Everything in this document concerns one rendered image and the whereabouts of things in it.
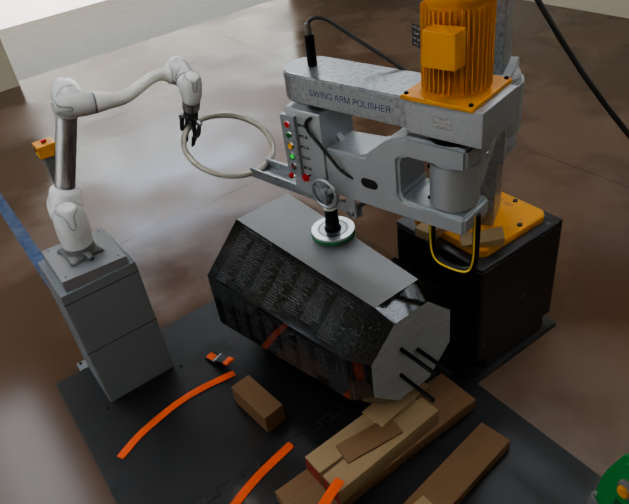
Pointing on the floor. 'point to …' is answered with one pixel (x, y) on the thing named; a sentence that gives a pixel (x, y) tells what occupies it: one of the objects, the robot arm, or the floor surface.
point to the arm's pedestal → (113, 328)
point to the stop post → (47, 155)
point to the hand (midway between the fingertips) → (189, 139)
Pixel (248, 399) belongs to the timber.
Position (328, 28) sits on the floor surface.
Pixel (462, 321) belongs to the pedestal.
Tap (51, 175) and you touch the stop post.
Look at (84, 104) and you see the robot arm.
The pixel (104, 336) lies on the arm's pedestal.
